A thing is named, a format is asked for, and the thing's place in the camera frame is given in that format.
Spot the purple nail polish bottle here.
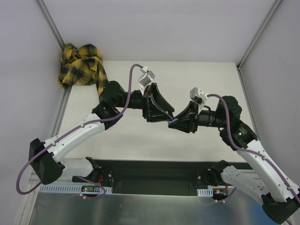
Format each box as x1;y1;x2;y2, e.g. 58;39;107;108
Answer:
168;118;178;125

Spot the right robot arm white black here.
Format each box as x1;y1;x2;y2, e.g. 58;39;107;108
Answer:
168;94;300;224

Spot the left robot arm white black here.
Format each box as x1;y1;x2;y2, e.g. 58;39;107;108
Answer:
29;81;175;185

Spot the yellow plaid shirt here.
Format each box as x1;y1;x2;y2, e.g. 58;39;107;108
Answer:
58;44;109;94

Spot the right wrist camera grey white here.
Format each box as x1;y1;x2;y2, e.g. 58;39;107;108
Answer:
189;87;209;113

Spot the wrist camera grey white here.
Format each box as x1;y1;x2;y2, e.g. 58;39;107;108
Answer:
189;87;209;113
138;67;155;94

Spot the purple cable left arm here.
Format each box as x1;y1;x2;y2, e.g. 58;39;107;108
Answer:
18;63;147;195

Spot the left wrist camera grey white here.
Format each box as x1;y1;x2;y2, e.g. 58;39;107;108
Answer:
138;67;155;94

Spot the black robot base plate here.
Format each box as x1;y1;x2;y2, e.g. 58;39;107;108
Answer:
84;160;226;196

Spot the aluminium corner post right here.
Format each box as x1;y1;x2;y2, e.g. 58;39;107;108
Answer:
236;0;284;71

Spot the aluminium corner post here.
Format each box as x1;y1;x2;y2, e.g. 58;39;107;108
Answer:
35;0;65;51
236;0;284;71

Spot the white slotted cable duct right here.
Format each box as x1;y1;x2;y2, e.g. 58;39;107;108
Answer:
197;188;214;197

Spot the white slotted cable duct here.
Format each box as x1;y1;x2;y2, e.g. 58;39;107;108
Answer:
39;184;104;195
197;188;214;197

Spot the white slotted cable duct left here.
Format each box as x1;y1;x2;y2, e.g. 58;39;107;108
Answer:
39;184;104;195

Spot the aluminium corner post left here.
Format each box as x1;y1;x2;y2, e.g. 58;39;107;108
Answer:
35;0;65;51

